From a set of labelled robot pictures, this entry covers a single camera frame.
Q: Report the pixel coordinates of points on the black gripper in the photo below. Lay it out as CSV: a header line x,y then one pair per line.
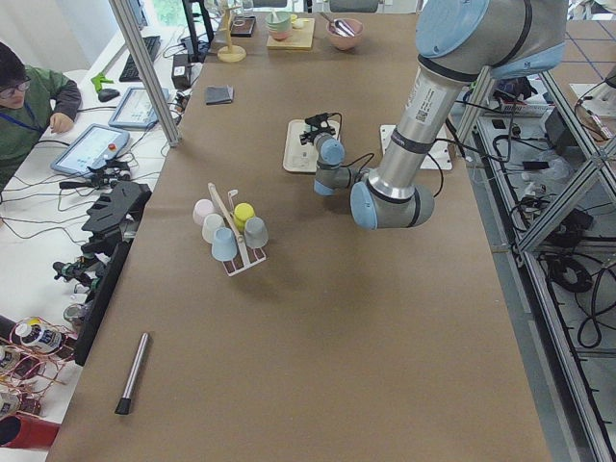
x,y
308,137

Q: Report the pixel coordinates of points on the cream rabbit tray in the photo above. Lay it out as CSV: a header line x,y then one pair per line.
x,y
304,158

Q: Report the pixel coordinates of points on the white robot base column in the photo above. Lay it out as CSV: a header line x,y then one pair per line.
x,y
438,156

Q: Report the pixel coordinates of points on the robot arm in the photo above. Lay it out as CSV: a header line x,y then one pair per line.
x,y
455,40

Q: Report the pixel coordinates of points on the yellow cup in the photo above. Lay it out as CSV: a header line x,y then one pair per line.
x,y
242,213

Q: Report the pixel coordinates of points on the dark brown small tray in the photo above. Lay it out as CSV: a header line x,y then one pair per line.
x,y
243,27

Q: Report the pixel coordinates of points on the grey cup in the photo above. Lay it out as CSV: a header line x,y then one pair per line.
x,y
256,234

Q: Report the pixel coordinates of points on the pink cup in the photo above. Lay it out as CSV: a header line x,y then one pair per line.
x,y
202,208

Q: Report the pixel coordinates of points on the cream cup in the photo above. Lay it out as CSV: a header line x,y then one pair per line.
x,y
211,223

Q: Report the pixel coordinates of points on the blue cup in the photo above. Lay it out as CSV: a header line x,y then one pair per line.
x,y
224,245

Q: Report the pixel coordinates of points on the pink bowl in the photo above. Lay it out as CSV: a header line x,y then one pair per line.
x,y
343,41

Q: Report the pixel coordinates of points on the bamboo cutting board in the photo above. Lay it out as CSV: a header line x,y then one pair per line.
x,y
301,39

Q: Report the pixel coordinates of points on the white toy bun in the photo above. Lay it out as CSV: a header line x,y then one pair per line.
x,y
300,22

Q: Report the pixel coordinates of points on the grey folded cloth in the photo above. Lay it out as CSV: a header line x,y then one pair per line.
x,y
215,95

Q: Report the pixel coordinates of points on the wooden mug tree stand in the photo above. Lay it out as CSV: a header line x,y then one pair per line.
x,y
229,53

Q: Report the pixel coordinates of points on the black power adapter box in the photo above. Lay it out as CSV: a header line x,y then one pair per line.
x,y
181,74

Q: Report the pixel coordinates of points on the blue teach pendant far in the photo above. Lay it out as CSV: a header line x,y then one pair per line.
x,y
134,111

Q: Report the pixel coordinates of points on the blue teach pendant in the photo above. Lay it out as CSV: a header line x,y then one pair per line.
x,y
97,145
134,111

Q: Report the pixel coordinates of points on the black computer mouse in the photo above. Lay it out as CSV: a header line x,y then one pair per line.
x,y
106,95

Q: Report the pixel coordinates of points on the black tool holder rack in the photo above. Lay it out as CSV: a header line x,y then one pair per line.
x,y
106,215

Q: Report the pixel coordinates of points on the blue teach pendant near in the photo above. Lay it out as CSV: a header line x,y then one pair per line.
x,y
97,145

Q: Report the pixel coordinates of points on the person in green jacket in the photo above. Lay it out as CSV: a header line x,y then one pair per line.
x,y
33,100

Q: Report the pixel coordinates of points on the white plastic bottle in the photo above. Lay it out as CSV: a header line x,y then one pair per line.
x,y
38,337

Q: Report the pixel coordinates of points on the aluminium frame post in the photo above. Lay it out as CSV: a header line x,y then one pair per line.
x,y
129,28

